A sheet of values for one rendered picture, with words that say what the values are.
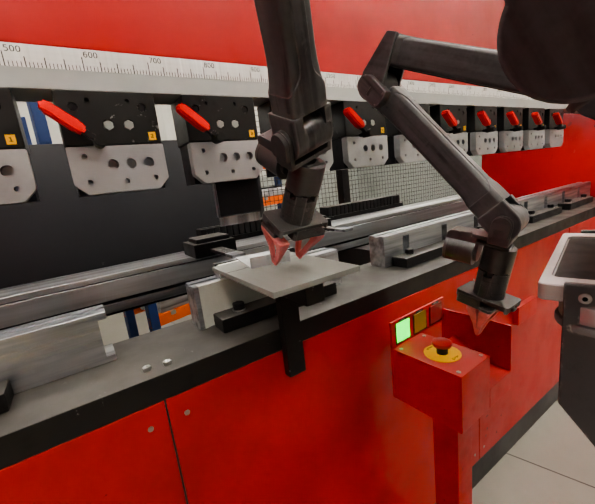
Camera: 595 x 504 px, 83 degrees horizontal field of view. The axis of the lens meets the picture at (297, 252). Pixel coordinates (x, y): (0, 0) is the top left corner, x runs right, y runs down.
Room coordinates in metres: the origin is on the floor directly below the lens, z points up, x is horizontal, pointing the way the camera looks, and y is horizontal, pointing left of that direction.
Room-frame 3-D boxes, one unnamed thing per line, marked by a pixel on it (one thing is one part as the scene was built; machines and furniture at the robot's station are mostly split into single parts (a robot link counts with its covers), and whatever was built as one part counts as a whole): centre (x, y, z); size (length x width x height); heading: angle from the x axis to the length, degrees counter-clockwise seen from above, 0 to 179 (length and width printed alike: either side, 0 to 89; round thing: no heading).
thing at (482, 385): (0.67, -0.31, 0.75); 0.20 x 0.16 x 0.18; 124
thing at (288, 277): (0.64, 0.04, 1.00); 0.26 x 0.18 x 0.01; 33
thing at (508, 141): (1.40, -0.87, 1.26); 0.15 x 0.09 x 0.17; 123
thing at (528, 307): (1.19, -0.83, 0.59); 0.15 x 0.02 x 0.07; 123
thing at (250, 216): (0.77, 0.12, 1.13); 0.10 x 0.02 x 0.10; 123
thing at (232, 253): (0.90, 0.21, 1.01); 0.26 x 0.12 x 0.05; 33
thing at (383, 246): (1.45, -0.94, 0.92); 1.68 x 0.06 x 0.10; 123
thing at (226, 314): (0.74, 0.05, 0.89); 0.30 x 0.05 x 0.03; 123
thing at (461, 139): (1.18, -0.54, 1.26); 0.15 x 0.09 x 0.17; 123
